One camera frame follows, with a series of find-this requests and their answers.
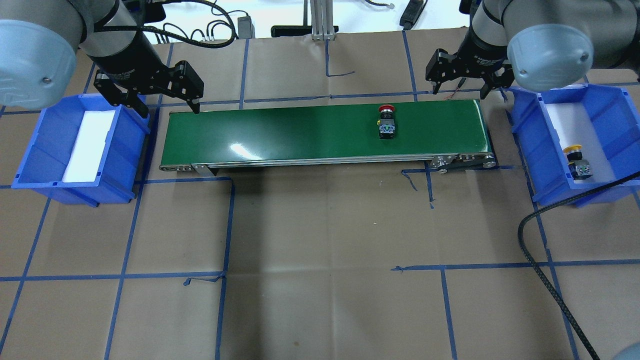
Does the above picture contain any green conveyor belt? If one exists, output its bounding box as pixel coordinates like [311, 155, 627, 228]
[158, 99, 497, 173]

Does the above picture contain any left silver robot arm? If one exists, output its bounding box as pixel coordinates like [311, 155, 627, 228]
[0, 0, 204, 117]

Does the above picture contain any red push button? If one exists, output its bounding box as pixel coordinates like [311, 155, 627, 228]
[377, 104, 396, 140]

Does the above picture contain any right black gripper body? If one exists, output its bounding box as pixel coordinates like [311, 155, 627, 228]
[425, 38, 515, 90]

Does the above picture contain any right blue plastic bin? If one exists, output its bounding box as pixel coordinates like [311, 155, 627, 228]
[510, 84, 640, 206]

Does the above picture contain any black braided cable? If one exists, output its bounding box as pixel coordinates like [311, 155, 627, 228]
[517, 171, 640, 360]

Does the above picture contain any blue plastic bin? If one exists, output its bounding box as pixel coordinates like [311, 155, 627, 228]
[510, 84, 640, 206]
[11, 93, 150, 207]

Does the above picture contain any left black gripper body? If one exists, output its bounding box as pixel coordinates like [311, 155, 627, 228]
[94, 48, 205, 107]

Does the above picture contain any yellow push button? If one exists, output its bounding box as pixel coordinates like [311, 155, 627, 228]
[563, 144, 594, 181]

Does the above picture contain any black power adapter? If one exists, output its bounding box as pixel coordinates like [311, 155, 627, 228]
[237, 15, 256, 39]

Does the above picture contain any left blue plastic bin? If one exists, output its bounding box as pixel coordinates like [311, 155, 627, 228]
[11, 93, 150, 207]

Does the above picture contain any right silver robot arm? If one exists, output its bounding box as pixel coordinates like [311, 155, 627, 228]
[425, 0, 640, 99]

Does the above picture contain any aluminium frame post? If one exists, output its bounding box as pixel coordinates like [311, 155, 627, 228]
[309, 0, 336, 42]

